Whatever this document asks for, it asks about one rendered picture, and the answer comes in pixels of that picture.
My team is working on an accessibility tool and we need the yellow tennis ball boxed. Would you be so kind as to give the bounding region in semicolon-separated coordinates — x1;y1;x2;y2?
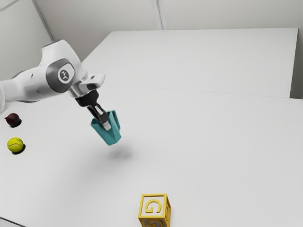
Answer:
7;137;24;153

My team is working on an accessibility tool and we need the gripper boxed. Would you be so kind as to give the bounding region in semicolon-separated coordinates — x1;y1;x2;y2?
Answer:
75;89;112;131

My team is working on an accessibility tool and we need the dark red fruit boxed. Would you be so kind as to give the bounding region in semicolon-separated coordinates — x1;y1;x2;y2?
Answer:
4;113;21;126

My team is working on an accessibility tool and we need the teal faceted mug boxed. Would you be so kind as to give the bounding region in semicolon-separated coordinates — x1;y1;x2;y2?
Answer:
90;109;123;146

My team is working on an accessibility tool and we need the yellow letter block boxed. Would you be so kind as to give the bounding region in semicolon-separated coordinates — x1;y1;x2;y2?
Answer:
138;193;172;227

